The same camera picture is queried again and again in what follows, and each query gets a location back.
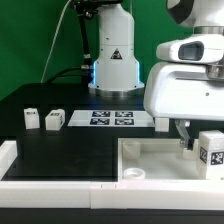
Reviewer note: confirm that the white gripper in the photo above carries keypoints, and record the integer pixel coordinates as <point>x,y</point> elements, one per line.
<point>183,91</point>

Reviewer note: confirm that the white U-shaped obstacle fence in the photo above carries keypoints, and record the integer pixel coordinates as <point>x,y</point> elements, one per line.
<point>121,194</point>

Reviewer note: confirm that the white sheet with markers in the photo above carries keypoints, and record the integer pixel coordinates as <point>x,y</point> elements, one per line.
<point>106,118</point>

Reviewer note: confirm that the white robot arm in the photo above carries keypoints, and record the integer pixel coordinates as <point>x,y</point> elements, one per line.
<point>116,71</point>

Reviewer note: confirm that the white square table top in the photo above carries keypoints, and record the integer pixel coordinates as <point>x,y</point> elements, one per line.
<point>165,159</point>

